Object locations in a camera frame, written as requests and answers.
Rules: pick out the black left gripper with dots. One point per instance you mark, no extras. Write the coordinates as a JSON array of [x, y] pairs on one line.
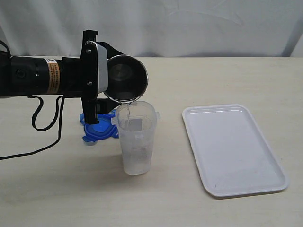
[[82, 77]]

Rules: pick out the stainless steel cup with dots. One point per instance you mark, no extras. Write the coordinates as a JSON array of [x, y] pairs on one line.
[[127, 79]]

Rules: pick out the blue container lid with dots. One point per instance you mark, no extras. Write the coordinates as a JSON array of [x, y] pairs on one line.
[[100, 131]]

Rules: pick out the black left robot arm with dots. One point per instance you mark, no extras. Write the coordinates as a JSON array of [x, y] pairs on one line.
[[31, 76]]

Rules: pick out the clear plastic container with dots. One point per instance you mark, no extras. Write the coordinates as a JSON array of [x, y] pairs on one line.
[[136, 124]]

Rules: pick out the white backdrop curtain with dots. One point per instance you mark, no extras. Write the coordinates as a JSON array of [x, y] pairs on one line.
[[156, 28]]

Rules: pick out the white plastic tray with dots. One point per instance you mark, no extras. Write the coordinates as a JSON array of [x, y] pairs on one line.
[[232, 155]]

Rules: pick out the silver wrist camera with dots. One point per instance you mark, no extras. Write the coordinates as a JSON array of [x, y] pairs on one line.
[[102, 70]]

